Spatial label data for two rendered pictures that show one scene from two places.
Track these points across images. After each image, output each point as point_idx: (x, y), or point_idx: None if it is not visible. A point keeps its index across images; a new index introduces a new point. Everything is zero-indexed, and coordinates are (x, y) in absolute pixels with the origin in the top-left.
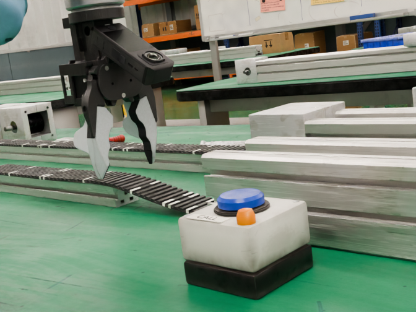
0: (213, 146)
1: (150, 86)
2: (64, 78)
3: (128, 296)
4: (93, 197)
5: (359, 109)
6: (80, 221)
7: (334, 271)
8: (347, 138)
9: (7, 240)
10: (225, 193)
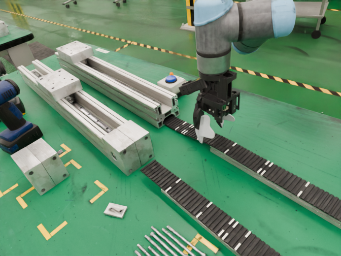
0: (167, 186)
1: (193, 112)
2: (238, 98)
3: (199, 90)
4: None
5: (101, 132)
6: (230, 132)
7: None
8: (133, 95)
9: (254, 123)
10: (173, 77)
